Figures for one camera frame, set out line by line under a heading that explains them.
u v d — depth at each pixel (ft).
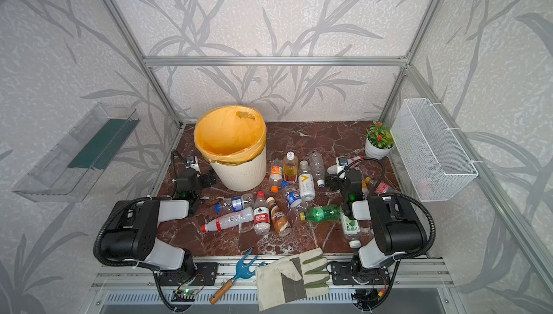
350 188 2.40
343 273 2.37
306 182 2.98
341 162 2.68
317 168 3.16
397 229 1.49
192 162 2.68
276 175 3.16
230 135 3.08
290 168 2.96
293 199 2.84
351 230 2.64
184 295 2.36
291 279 2.37
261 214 2.66
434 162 2.05
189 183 2.35
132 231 1.50
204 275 2.40
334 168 3.14
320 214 2.70
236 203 2.79
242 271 2.45
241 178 3.00
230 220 2.65
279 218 2.68
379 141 3.09
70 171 2.11
